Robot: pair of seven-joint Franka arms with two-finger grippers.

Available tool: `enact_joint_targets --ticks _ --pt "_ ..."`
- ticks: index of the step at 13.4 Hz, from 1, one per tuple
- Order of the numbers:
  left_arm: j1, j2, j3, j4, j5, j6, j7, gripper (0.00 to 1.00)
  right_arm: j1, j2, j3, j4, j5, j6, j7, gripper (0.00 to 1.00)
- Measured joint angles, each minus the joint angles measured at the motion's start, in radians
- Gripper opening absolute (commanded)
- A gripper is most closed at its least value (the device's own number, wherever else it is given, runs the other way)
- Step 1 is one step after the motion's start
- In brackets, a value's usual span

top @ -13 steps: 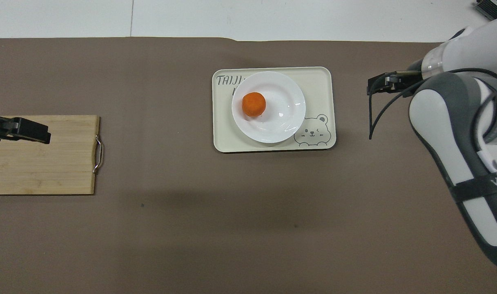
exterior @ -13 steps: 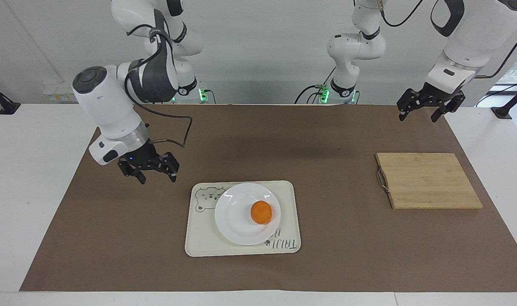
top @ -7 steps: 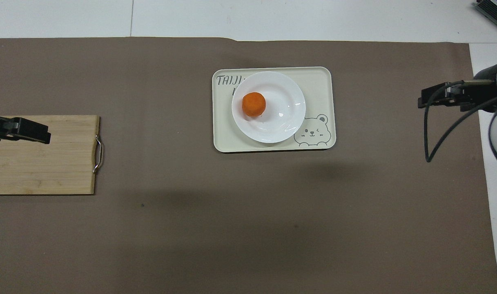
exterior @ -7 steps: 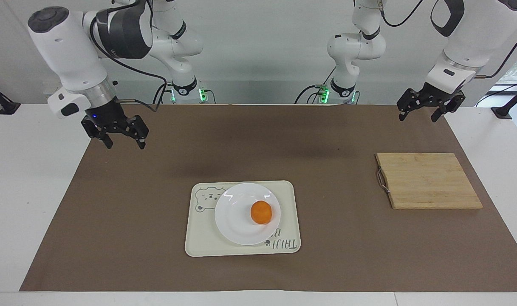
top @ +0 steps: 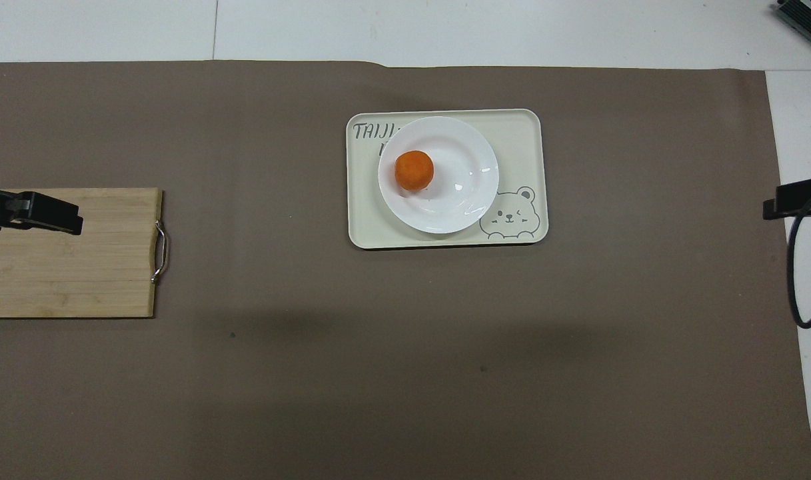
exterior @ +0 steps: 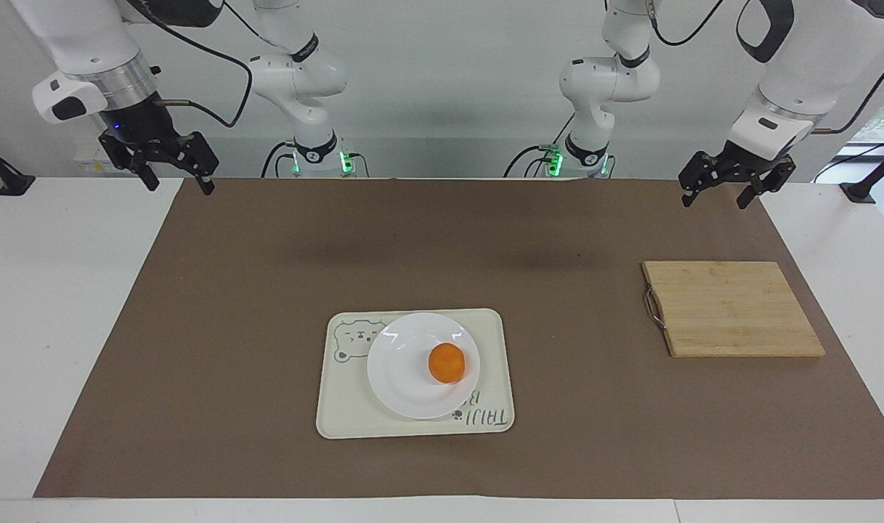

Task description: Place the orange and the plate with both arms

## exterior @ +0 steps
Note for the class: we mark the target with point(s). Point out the black stand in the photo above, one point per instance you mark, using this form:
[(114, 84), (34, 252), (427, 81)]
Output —
[(866, 187), (9, 181)]

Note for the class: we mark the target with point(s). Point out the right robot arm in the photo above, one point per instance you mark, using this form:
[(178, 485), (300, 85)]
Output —
[(307, 73)]

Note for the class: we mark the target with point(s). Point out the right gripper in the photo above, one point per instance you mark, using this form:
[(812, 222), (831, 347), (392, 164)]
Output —
[(140, 123)]

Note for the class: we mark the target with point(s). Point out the cream tray with bear print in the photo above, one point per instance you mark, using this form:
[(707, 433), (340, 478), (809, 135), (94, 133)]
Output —
[(340, 407)]

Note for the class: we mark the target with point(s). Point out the wooden cutting board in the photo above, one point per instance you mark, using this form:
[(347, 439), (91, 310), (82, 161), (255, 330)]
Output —
[(732, 309)]

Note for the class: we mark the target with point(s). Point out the white round plate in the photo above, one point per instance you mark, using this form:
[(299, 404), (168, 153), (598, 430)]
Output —
[(402, 370)]

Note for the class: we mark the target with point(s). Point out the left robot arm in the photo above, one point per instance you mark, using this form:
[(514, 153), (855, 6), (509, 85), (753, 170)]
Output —
[(812, 65)]

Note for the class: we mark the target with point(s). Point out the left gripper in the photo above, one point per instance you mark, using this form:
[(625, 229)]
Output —
[(745, 163)]

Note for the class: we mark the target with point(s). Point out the orange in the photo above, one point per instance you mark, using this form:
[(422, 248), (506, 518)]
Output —
[(447, 364)]

